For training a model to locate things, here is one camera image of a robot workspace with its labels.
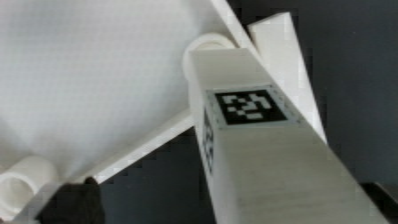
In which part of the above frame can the white desk tabletop tray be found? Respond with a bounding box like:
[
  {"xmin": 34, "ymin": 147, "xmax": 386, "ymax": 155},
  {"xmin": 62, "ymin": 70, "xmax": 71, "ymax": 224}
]
[{"xmin": 0, "ymin": 0, "xmax": 263, "ymax": 224}]

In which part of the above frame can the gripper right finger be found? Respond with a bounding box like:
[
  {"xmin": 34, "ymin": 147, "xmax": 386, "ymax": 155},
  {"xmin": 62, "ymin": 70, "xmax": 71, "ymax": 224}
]
[{"xmin": 361, "ymin": 182, "xmax": 398, "ymax": 224}]

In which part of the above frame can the white right fence bar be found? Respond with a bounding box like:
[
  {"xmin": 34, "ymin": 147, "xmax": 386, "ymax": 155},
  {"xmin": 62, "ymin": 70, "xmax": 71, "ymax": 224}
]
[{"xmin": 249, "ymin": 12, "xmax": 327, "ymax": 140}]

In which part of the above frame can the white desk leg front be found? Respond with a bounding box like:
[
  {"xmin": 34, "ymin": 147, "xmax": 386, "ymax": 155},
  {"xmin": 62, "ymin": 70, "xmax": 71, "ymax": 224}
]
[{"xmin": 183, "ymin": 33, "xmax": 389, "ymax": 224}]

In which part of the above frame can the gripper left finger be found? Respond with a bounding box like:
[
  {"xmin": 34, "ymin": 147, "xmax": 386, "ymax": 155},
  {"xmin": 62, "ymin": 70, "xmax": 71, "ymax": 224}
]
[{"xmin": 36, "ymin": 177, "xmax": 105, "ymax": 224}]

